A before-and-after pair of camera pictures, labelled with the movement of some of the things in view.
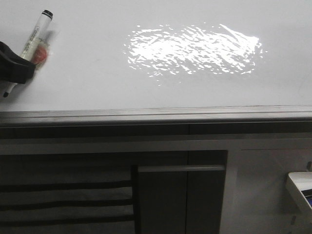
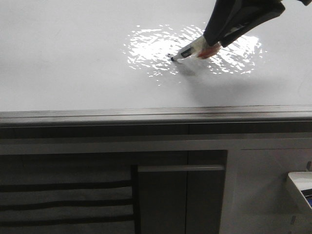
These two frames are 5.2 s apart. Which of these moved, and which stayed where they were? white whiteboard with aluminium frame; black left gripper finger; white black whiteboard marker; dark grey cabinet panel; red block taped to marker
Moved: white black whiteboard marker; red block taped to marker; black left gripper finger
Stayed: dark grey cabinet panel; white whiteboard with aluminium frame
